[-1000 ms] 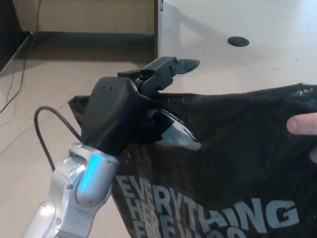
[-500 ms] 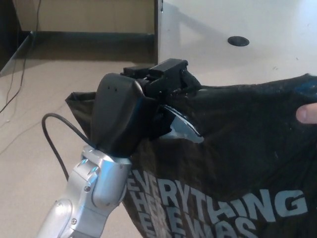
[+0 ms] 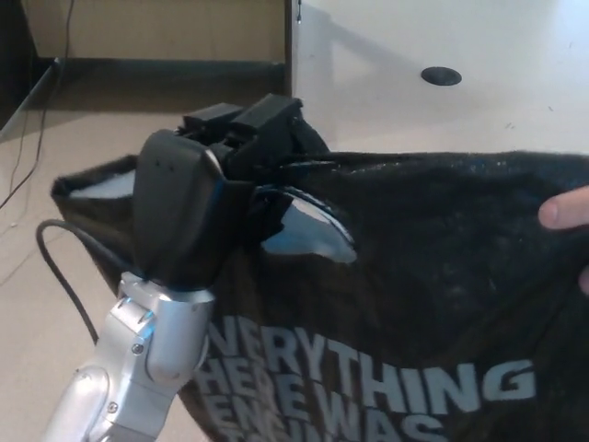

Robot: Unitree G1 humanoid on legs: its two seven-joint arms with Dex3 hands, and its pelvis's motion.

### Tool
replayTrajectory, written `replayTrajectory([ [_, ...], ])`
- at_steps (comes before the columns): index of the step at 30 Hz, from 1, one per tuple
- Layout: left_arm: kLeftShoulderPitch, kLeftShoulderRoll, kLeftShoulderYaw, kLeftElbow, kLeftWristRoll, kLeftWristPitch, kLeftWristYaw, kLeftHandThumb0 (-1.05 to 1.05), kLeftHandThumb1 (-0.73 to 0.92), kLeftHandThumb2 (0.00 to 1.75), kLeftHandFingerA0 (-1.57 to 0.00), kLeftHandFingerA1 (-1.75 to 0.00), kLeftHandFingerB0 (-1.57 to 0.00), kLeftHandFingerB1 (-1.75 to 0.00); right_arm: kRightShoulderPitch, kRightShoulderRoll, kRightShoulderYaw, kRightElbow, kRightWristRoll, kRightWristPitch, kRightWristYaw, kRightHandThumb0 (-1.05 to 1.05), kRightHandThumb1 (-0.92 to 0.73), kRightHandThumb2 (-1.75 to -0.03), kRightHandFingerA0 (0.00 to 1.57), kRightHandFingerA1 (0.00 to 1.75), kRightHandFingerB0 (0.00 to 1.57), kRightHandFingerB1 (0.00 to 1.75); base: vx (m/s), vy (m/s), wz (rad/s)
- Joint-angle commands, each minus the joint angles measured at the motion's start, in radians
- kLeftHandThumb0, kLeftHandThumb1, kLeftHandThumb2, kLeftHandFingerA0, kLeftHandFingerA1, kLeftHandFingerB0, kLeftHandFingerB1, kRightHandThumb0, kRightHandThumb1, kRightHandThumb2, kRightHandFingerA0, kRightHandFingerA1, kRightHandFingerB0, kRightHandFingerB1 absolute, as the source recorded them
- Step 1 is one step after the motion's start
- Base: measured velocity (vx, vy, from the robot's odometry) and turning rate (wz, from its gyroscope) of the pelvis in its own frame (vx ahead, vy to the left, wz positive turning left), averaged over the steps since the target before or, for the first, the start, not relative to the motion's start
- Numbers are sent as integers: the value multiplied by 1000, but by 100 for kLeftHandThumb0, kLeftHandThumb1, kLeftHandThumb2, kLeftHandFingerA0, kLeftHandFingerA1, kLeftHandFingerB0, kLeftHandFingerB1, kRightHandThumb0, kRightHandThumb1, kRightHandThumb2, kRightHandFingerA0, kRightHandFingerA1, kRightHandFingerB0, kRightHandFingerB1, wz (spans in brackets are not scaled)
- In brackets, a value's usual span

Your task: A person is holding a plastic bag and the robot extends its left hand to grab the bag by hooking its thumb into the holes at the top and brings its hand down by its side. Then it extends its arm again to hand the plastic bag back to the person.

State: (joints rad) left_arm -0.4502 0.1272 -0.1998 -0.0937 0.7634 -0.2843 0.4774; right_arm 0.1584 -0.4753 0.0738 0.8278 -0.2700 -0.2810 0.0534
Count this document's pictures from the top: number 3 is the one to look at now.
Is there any person's bare hand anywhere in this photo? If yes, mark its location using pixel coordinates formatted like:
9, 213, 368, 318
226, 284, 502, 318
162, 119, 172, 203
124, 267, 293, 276
537, 182, 589, 297

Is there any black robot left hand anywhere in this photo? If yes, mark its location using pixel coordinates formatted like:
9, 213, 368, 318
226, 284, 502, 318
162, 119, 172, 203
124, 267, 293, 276
121, 93, 304, 293

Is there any black robot wrist cable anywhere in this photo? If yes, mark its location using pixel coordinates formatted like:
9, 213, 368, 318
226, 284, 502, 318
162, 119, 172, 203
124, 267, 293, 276
36, 219, 139, 343

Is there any black printed plastic bag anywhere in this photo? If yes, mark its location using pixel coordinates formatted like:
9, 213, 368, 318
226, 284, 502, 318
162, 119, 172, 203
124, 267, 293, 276
50, 117, 589, 442

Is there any black round cable grommet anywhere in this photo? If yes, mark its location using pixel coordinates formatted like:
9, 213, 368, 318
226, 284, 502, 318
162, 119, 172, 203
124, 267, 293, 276
420, 65, 463, 87

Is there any black floor cable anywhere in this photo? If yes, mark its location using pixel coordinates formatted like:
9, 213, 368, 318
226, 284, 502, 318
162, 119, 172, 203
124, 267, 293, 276
0, 0, 77, 211

